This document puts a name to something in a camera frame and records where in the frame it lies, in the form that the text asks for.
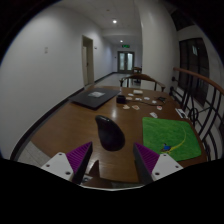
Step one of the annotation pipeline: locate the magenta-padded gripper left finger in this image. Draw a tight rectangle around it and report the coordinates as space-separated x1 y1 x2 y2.
40 141 94 185

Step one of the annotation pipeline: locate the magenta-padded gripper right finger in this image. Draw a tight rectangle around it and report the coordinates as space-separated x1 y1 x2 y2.
132 142 184 185

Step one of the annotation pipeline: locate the black vertical computer mouse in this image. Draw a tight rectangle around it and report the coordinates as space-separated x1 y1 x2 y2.
94 115 126 152

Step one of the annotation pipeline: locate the black closed laptop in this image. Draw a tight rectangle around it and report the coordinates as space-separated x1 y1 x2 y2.
67 87 121 111

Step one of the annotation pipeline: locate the small black box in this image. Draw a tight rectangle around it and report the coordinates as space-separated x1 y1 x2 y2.
115 94 127 105

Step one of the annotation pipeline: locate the brown wooden armchair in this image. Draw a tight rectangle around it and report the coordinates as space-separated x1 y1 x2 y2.
119 73 167 93

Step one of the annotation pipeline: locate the black railing with wooden handrail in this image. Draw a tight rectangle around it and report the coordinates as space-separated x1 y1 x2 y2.
171 67 224 161

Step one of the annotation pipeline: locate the brown wooden chair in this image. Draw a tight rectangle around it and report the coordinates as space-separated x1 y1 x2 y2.
131 66 143 75

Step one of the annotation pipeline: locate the dark framed window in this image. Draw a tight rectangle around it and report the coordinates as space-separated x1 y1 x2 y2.
178 37 210 107

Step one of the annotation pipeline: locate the grey single door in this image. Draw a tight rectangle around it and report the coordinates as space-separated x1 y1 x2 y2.
81 35 95 87

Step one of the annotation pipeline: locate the glazed double door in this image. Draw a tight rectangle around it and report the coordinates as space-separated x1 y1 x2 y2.
116 50 136 74

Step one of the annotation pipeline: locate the thin black cable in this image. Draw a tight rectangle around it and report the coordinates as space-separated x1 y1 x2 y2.
125 98 175 108

